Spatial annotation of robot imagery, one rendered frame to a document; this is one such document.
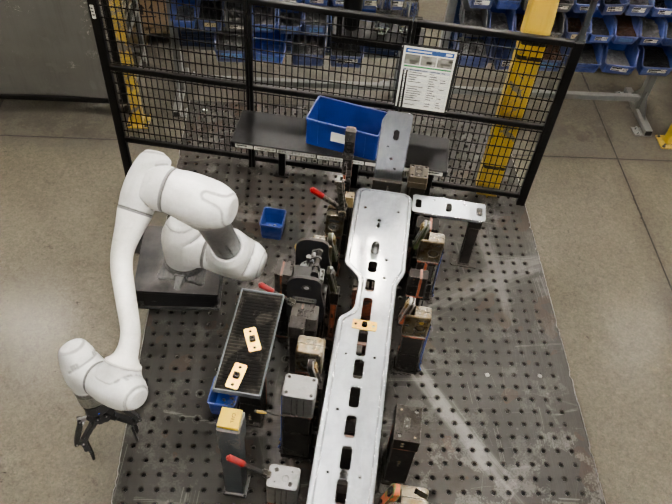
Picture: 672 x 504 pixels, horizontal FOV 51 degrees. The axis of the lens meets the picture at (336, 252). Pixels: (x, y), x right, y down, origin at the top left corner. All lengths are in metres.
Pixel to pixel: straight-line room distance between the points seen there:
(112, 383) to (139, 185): 0.54
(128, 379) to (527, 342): 1.56
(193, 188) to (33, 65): 2.82
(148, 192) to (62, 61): 2.67
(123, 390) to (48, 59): 2.99
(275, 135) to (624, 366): 2.09
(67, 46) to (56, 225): 1.07
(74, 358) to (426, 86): 1.70
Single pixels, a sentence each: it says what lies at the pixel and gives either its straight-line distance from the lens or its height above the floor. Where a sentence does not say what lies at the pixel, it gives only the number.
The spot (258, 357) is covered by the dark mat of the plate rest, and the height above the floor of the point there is 1.16.
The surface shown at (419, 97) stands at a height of 1.21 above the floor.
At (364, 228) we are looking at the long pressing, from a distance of 2.67.
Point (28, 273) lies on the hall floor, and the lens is 4.01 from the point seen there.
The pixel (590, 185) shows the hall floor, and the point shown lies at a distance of 4.70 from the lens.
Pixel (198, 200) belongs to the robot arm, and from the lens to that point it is 1.97.
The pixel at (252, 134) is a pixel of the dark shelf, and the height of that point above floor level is 1.03.
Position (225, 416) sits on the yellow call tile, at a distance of 2.02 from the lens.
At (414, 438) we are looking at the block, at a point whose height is 1.03.
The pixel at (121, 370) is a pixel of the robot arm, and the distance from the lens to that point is 1.98.
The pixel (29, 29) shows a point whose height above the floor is 0.64.
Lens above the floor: 2.94
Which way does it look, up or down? 49 degrees down
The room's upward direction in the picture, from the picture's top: 6 degrees clockwise
